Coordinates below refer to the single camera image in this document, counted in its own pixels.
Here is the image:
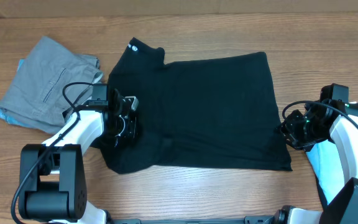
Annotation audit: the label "folded grey trousers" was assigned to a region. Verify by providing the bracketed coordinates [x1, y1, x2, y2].
[0, 35, 104, 134]

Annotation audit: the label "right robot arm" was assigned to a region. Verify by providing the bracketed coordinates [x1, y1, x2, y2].
[269, 83, 358, 223]

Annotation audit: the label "black polo shirt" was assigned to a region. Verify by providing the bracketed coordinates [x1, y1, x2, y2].
[93, 39, 291, 174]

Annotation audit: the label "light blue folded garment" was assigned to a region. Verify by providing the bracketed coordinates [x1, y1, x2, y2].
[0, 59, 40, 128]

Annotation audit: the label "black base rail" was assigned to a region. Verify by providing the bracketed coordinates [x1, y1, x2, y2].
[107, 215, 273, 224]

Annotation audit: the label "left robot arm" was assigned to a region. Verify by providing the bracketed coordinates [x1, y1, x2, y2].
[11, 83, 139, 224]

